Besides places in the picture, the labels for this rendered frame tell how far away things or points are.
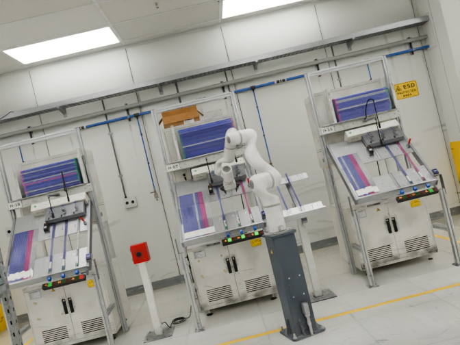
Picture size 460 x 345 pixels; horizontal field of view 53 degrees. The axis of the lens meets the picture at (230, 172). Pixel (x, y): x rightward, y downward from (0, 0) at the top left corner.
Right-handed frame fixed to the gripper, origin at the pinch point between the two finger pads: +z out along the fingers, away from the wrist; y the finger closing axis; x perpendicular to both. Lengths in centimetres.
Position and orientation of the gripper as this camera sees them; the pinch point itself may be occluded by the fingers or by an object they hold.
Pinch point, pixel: (231, 191)
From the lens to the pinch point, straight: 385.4
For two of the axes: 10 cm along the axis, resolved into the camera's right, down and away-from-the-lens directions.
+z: 1.1, 5.8, 8.0
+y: -9.7, 2.3, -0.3
